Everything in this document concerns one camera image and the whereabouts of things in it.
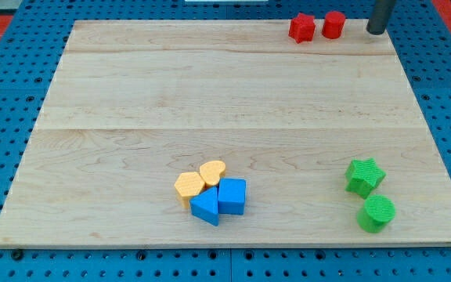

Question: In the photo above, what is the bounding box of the blue cube block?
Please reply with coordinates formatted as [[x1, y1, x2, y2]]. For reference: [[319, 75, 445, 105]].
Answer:
[[218, 178, 247, 215]]

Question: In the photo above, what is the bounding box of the green circle block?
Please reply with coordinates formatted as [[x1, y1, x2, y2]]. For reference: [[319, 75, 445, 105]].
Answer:
[[356, 194, 395, 233]]

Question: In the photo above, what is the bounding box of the blue triangle block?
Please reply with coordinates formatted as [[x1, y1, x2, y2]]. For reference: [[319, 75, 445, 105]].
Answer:
[[189, 186, 219, 226]]

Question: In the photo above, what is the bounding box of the green star block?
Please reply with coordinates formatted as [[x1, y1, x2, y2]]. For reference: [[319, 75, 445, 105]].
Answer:
[[345, 158, 387, 199]]

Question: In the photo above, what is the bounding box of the yellow heart block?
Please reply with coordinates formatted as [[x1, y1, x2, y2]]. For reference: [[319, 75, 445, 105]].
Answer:
[[199, 160, 226, 187]]

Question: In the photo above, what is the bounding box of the red circle block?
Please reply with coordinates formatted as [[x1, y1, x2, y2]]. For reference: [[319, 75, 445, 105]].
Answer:
[[322, 11, 346, 39]]

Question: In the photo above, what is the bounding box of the wooden board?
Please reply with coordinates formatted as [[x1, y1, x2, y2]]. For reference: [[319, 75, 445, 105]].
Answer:
[[0, 20, 451, 249]]

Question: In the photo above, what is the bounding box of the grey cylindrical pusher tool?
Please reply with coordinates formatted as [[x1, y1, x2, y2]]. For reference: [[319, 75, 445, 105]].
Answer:
[[366, 0, 396, 35]]

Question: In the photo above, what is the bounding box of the yellow hexagon block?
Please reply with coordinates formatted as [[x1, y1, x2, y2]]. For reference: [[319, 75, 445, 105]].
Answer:
[[174, 172, 205, 209]]

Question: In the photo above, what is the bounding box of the red star block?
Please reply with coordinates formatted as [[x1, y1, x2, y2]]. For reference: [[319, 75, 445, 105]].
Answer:
[[288, 13, 316, 44]]

